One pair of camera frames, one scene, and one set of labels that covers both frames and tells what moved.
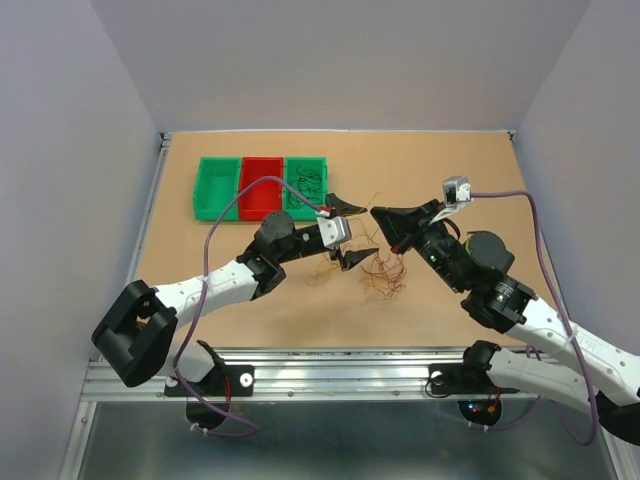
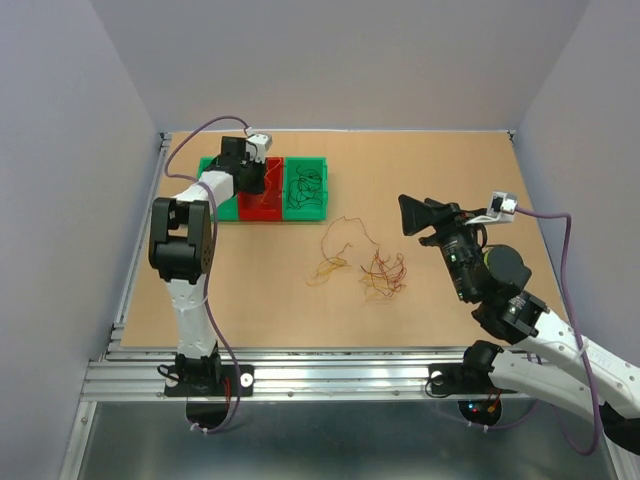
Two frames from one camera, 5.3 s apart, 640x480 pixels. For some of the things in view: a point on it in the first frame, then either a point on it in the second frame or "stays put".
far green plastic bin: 309,175 stays put
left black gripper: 338,207 to 260,185
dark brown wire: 307,184 stays put
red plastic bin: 264,197 stays put
